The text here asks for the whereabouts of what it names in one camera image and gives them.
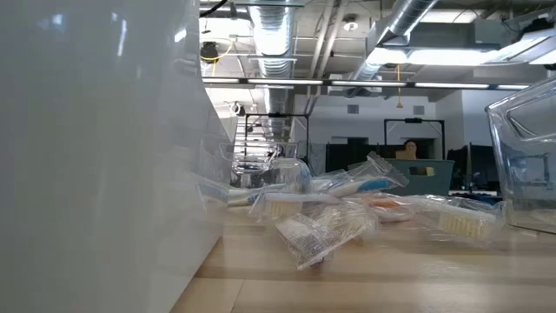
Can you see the small clear plastic bin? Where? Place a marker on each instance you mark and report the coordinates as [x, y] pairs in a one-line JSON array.
[[260, 167]]

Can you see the long ceiling light bar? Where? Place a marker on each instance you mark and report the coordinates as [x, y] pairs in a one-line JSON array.
[[369, 83]]

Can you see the yellow hanging pendant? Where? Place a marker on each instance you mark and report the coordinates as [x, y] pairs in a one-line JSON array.
[[399, 105]]

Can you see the person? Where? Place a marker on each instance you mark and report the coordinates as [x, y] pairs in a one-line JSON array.
[[410, 148]]

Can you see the round ceiling lamp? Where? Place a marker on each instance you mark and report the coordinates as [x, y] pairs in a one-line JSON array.
[[350, 25]]

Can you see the teal plastic basket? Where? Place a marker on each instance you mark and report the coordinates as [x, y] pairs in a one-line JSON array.
[[443, 184]]

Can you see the bright ceiling light panel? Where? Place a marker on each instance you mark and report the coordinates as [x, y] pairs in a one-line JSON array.
[[447, 16], [434, 56]]

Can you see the white plastic bin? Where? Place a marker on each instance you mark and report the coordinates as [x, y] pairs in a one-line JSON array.
[[87, 174]]

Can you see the dark background equipment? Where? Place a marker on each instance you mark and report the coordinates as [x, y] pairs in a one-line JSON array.
[[478, 165]]

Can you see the large clear plastic bin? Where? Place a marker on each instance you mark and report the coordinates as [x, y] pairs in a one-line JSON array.
[[504, 174]]

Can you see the gray wall vent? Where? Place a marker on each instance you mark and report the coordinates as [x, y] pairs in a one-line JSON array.
[[353, 109], [418, 109]]

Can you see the ribbed silver air duct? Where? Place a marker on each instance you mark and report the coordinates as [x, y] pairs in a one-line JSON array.
[[273, 35]]

